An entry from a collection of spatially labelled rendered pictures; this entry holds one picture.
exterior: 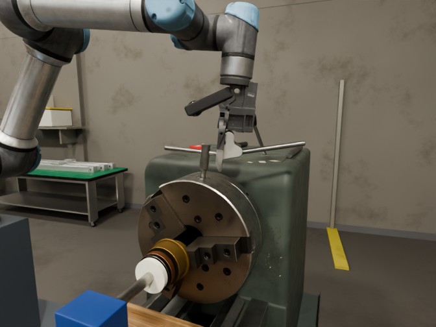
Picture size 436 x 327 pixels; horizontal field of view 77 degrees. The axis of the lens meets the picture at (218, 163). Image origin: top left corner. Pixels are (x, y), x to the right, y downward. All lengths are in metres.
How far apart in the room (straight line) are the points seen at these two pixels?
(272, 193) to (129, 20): 0.51
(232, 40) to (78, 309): 0.56
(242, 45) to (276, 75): 3.01
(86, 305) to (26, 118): 0.60
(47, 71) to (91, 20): 0.29
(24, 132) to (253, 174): 0.66
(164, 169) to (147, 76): 3.40
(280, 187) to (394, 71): 3.11
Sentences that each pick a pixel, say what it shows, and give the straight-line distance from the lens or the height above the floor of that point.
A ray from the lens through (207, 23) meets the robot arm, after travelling 0.64.
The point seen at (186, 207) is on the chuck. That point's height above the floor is 1.17.
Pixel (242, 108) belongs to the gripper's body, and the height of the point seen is 1.40.
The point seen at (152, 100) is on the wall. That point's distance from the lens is 4.16.
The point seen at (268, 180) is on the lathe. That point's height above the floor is 1.22.
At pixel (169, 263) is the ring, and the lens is 0.57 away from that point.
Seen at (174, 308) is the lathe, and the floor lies 0.87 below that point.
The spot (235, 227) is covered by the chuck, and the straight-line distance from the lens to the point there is 0.63.
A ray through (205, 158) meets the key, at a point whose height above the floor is 1.29.
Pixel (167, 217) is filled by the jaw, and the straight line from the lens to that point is 0.66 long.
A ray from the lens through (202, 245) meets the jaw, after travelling 0.62.
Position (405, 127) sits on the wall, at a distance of 3.75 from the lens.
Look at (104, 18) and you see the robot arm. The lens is 0.62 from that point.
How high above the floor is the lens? 1.38
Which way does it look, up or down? 9 degrees down
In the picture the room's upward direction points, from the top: straight up
